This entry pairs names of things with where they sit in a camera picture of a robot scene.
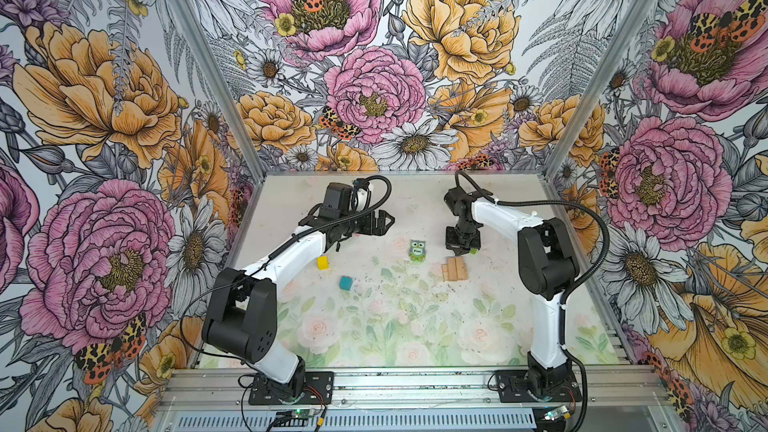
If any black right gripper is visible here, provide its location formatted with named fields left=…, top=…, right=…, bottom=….
left=444, top=219, right=480, bottom=257

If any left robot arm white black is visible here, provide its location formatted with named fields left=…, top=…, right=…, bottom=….
left=201, top=175, right=395, bottom=403

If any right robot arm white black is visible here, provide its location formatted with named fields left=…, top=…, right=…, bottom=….
left=444, top=185, right=580, bottom=400

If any green owl number toy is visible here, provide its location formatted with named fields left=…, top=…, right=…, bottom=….
left=409, top=240, right=426, bottom=262

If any yellow small cube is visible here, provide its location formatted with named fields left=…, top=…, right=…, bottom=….
left=317, top=256, right=330, bottom=271

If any teal small cube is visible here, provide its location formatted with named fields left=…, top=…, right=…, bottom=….
left=339, top=276, right=353, bottom=291

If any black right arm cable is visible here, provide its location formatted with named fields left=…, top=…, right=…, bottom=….
left=454, top=169, right=611, bottom=432

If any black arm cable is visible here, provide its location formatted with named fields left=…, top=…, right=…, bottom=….
left=454, top=169, right=611, bottom=432
left=178, top=175, right=394, bottom=367

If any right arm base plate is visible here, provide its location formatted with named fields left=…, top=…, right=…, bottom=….
left=489, top=369, right=582, bottom=403

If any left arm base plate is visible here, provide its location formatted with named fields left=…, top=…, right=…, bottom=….
left=247, top=371, right=335, bottom=406

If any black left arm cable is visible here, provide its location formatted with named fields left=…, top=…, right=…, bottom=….
left=178, top=175, right=394, bottom=367

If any aluminium front rail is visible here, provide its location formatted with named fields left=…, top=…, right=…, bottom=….
left=151, top=364, right=685, bottom=431

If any left aluminium corner post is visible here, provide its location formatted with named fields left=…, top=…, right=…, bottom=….
left=167, top=0, right=266, bottom=186

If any aluminium corner post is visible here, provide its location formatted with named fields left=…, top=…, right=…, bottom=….
left=167, top=0, right=266, bottom=186
left=542, top=0, right=658, bottom=180

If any right aluminium corner post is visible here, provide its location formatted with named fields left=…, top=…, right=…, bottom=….
left=542, top=0, right=658, bottom=180

